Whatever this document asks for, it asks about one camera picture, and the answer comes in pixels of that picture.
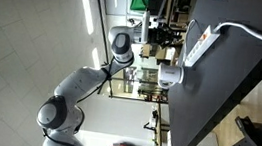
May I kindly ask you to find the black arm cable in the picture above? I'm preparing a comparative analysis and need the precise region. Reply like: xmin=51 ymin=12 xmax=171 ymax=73
xmin=39 ymin=52 xmax=116 ymax=146

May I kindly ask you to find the white mug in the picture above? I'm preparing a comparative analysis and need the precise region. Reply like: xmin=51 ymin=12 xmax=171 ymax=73
xmin=154 ymin=61 xmax=186 ymax=91

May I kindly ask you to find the short ceiling light strip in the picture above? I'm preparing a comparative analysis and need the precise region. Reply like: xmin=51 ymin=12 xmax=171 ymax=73
xmin=89 ymin=46 xmax=104 ymax=71

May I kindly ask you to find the long ceiling light strip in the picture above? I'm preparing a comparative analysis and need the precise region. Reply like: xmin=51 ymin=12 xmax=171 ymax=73
xmin=72 ymin=0 xmax=99 ymax=36

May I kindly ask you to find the white metal frame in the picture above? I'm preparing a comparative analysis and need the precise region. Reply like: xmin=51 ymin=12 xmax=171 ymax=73
xmin=123 ymin=0 xmax=168 ymax=25

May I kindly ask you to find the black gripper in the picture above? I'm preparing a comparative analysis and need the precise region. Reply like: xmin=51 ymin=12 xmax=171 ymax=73
xmin=145 ymin=22 xmax=185 ymax=52

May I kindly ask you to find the thick white power cable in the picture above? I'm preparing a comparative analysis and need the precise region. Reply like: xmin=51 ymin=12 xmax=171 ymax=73
xmin=211 ymin=20 xmax=262 ymax=51

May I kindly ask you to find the white wrist mounting plate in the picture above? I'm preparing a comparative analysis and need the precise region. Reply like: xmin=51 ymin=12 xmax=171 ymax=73
xmin=139 ymin=10 xmax=153 ymax=47

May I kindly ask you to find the white power strip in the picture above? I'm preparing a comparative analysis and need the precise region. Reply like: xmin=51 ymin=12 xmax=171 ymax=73
xmin=182 ymin=22 xmax=222 ymax=71

